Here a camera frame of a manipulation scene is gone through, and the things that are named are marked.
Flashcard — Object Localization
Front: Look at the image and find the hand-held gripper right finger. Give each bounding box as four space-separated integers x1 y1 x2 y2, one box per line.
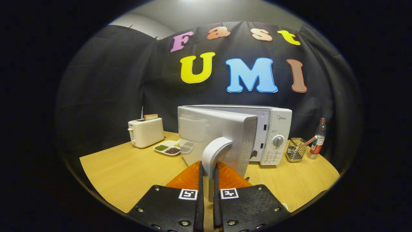
212 162 292 232

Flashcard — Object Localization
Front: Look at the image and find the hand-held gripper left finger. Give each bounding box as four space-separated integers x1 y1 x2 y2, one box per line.
126 160 205 232

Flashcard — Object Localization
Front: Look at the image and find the white microwave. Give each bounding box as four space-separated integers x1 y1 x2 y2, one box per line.
177 104 293 203

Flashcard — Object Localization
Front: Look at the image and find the white divided dish with beans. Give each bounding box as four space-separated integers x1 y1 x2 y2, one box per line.
154 140 181 156

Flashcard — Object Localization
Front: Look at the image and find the cream toaster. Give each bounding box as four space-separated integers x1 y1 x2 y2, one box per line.
128 117 165 149

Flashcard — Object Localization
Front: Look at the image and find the clear plastic bottle red label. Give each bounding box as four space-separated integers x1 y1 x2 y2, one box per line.
308 118 327 160

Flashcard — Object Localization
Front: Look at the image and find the metal wire mesh holder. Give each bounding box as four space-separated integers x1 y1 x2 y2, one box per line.
286 138 308 162

